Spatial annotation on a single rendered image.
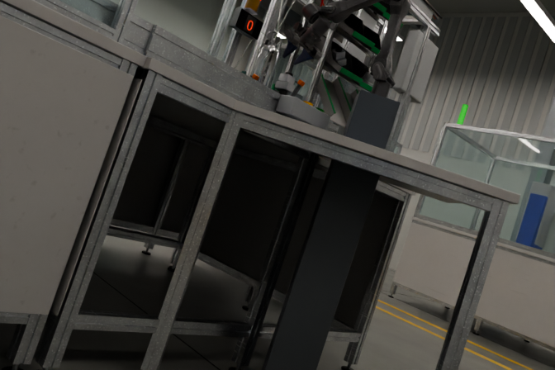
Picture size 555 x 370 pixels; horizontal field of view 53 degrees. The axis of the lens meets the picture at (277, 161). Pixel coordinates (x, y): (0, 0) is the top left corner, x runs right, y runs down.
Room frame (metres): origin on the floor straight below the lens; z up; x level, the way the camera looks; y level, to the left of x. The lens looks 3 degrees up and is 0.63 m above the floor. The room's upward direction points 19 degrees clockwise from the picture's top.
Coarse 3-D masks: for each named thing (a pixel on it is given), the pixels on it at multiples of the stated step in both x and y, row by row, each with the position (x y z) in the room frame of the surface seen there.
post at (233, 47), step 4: (244, 4) 2.07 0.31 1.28; (236, 32) 2.07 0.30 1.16; (236, 36) 2.07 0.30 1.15; (240, 36) 2.08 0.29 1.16; (232, 40) 2.07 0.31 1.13; (236, 40) 2.08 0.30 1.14; (232, 44) 2.07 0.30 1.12; (236, 44) 2.08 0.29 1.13; (232, 48) 2.07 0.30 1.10; (236, 48) 2.08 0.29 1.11; (228, 52) 2.07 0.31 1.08; (232, 52) 2.08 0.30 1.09; (228, 56) 2.07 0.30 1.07; (232, 56) 2.08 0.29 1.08; (228, 60) 2.07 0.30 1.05; (232, 60) 2.09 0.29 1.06; (228, 64) 2.08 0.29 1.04
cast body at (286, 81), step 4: (288, 72) 2.11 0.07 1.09; (280, 76) 2.12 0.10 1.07; (284, 76) 2.11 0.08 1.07; (288, 76) 2.10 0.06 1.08; (280, 80) 2.12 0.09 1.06; (284, 80) 2.10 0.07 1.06; (288, 80) 2.10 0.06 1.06; (292, 80) 2.12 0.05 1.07; (276, 84) 2.13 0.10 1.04; (280, 84) 2.11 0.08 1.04; (284, 84) 2.10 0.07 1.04; (288, 84) 2.09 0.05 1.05; (292, 84) 2.11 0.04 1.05; (276, 88) 2.15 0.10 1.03; (280, 88) 2.12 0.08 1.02; (284, 88) 2.09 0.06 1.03; (288, 88) 2.09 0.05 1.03; (292, 88) 2.11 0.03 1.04
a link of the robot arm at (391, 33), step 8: (392, 0) 1.90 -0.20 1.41; (400, 0) 1.89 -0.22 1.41; (408, 0) 1.91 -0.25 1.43; (392, 8) 1.91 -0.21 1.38; (400, 8) 1.89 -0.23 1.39; (408, 8) 1.93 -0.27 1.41; (392, 16) 1.91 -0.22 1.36; (400, 16) 1.90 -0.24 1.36; (392, 24) 1.91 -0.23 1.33; (400, 24) 1.92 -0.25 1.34; (392, 32) 1.90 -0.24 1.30; (384, 40) 1.91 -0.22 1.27; (392, 40) 1.90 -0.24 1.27; (384, 48) 1.91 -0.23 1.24; (392, 48) 1.92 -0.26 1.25; (376, 56) 1.90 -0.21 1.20; (384, 56) 1.89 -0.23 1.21; (384, 64) 1.88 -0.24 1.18
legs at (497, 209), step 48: (288, 144) 1.65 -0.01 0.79; (336, 192) 1.83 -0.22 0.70; (432, 192) 1.65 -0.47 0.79; (192, 240) 1.65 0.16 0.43; (336, 240) 1.83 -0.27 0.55; (480, 240) 1.62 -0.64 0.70; (288, 288) 1.99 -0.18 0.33; (336, 288) 1.83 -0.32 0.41; (480, 288) 1.61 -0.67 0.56; (288, 336) 1.83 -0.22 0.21
